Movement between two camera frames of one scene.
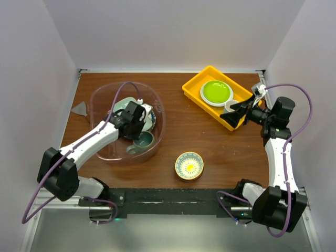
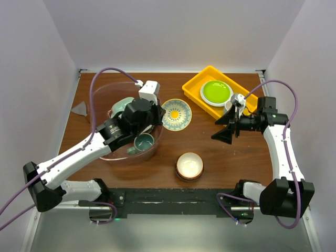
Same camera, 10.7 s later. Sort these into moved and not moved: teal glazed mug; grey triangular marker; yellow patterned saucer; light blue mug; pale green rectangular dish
Moved: yellow patterned saucer
Not moved: pale green rectangular dish; light blue mug; teal glazed mug; grey triangular marker
